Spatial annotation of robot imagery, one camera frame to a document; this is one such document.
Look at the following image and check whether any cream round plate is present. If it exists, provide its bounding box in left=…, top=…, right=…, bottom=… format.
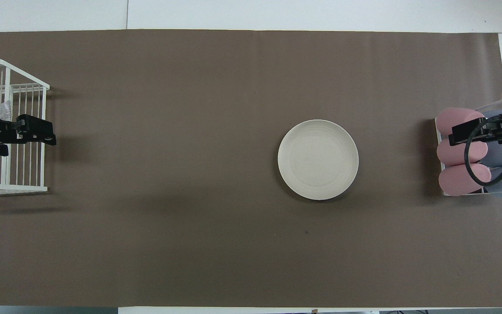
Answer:
left=278, top=119, right=359, bottom=201

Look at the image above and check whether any white wire dish rack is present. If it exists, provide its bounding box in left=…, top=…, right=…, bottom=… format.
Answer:
left=0, top=59, right=50, bottom=195

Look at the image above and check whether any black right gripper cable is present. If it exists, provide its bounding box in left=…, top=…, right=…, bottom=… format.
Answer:
left=465, top=114, right=502, bottom=187

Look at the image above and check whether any brown table mat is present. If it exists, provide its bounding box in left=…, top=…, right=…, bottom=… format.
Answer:
left=0, top=29, right=502, bottom=308

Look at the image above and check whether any pink plastic cup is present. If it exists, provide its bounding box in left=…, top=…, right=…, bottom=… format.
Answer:
left=438, top=163, right=492, bottom=196
left=437, top=139, right=488, bottom=167
left=435, top=108, right=486, bottom=136

